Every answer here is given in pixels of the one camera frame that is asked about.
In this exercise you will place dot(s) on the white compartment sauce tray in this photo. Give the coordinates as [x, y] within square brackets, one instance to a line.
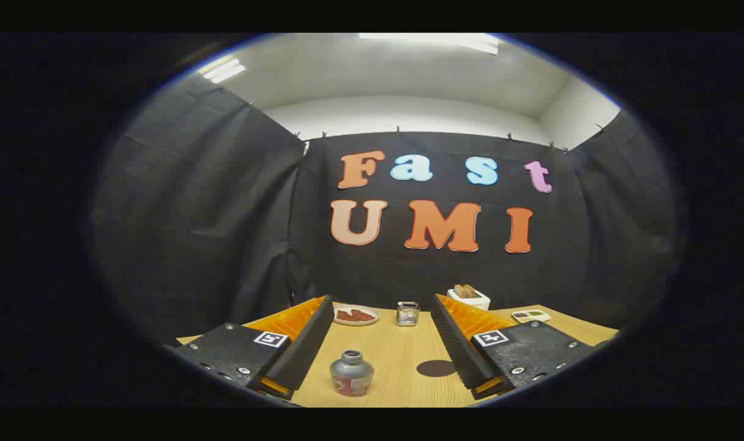
[531, 316]

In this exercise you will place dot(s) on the red meat slices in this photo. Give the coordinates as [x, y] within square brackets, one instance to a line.
[355, 315]

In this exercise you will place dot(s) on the dark brown round coaster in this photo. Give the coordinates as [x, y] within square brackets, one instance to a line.
[434, 369]

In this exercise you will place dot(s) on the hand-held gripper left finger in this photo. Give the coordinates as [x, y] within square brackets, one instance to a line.
[307, 349]

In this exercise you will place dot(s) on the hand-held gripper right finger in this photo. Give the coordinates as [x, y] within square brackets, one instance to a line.
[455, 346]

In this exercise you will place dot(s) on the wooden table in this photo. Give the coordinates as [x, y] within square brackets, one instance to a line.
[390, 349]

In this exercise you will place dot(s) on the white toaster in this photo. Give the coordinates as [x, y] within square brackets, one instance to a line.
[473, 301]

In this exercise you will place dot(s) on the silver juice bottle pink label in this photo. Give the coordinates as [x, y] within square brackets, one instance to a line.
[351, 373]

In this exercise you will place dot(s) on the white round plate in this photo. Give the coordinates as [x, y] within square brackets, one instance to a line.
[356, 322]

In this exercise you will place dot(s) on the brown toast slice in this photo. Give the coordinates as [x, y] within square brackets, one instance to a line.
[459, 291]
[470, 291]

